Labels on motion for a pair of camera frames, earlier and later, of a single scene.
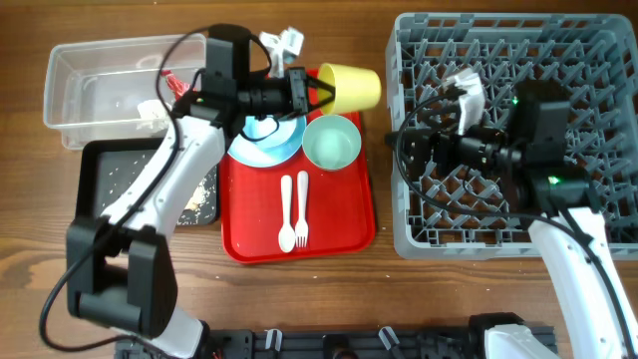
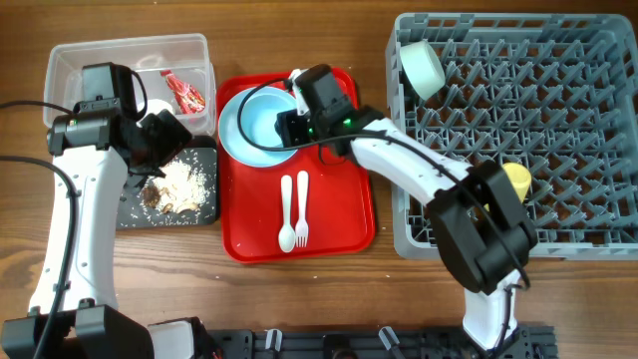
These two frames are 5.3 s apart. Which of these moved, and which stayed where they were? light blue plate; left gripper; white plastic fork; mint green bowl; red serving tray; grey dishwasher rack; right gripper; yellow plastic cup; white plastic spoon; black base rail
Moved: left gripper; yellow plastic cup; mint green bowl; right gripper
Stayed: white plastic spoon; grey dishwasher rack; white plastic fork; red serving tray; light blue plate; black base rail
